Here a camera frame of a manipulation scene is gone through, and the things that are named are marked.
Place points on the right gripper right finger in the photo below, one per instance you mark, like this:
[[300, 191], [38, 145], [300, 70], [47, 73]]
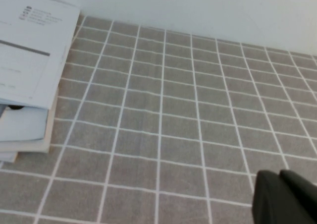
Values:
[[304, 199]]

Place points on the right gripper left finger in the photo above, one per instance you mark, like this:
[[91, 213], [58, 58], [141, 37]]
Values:
[[272, 201]]

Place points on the white product catalogue book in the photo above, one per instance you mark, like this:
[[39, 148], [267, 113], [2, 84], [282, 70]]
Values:
[[29, 60]]

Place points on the grey white-checked tablecloth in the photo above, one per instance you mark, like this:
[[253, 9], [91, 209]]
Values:
[[173, 110]]

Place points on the thick white booklet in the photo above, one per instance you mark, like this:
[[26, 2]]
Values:
[[22, 125]]

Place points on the thin white booklet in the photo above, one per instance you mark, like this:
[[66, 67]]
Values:
[[7, 157]]

